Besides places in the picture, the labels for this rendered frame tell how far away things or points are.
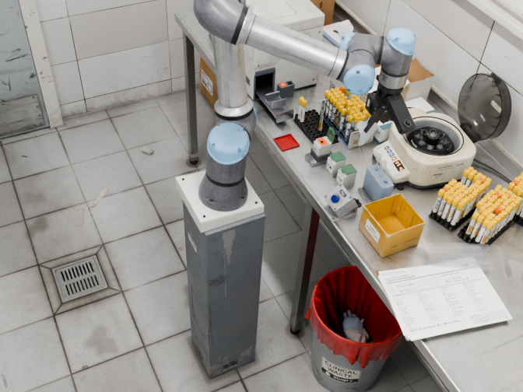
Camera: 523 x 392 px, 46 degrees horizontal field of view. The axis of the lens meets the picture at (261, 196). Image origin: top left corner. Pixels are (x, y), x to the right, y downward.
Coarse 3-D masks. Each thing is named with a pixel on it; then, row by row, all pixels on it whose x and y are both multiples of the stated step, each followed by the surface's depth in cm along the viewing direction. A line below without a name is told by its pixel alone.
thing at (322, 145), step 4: (316, 140) 206; (320, 140) 205; (324, 140) 205; (328, 140) 205; (316, 144) 205; (320, 144) 204; (324, 144) 204; (328, 144) 204; (316, 148) 205; (320, 148) 203; (324, 148) 204; (328, 148) 205; (316, 152) 206; (320, 152) 205; (324, 152) 206; (328, 152) 207
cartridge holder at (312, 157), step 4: (312, 148) 208; (312, 152) 208; (308, 156) 209; (312, 156) 209; (316, 156) 206; (320, 156) 206; (324, 156) 206; (328, 156) 207; (308, 160) 208; (312, 160) 207; (316, 160) 207; (320, 160) 207; (324, 160) 208; (312, 164) 206; (316, 164) 207
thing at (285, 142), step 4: (280, 136) 216; (284, 136) 217; (288, 136) 217; (292, 136) 217; (276, 140) 216; (280, 140) 216; (284, 140) 216; (288, 140) 216; (292, 140) 216; (296, 140) 215; (276, 144) 214; (280, 144) 214; (284, 144) 214; (288, 144) 214; (292, 144) 215; (296, 144) 215; (280, 148) 212; (284, 148) 213; (288, 148) 212; (292, 148) 213
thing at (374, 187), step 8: (368, 168) 193; (368, 176) 194; (376, 176) 191; (384, 176) 191; (368, 184) 196; (376, 184) 191; (384, 184) 188; (392, 184) 188; (360, 192) 199; (368, 192) 197; (376, 192) 192; (384, 192) 189; (368, 200) 196; (376, 200) 193
